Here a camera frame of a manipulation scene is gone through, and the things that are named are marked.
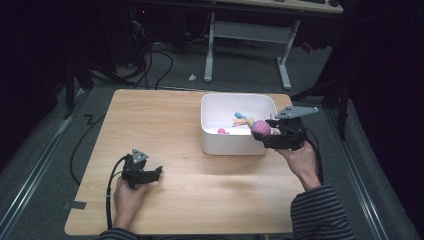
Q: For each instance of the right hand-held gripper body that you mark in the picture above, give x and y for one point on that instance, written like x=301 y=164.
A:
x=290 y=136

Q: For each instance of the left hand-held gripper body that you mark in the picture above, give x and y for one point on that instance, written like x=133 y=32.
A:
x=133 y=173

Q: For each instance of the white plastic bin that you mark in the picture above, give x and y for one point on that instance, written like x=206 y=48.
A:
x=230 y=145

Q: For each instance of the person's right hand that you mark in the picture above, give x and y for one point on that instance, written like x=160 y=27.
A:
x=303 y=163

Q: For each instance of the person's left hand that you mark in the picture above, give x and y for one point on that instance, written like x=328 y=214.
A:
x=128 y=203

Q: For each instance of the black metal stand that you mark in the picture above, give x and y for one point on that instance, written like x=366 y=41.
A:
x=69 y=93
x=341 y=106

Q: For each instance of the grey tape piece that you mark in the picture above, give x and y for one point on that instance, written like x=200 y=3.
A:
x=75 y=205

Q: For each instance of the small white scrap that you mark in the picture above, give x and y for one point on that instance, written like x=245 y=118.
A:
x=192 y=77

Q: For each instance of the desk with white legs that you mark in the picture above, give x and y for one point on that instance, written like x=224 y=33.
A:
x=250 y=31

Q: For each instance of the metal floor rail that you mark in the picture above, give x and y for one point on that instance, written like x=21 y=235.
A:
x=30 y=176
x=363 y=186

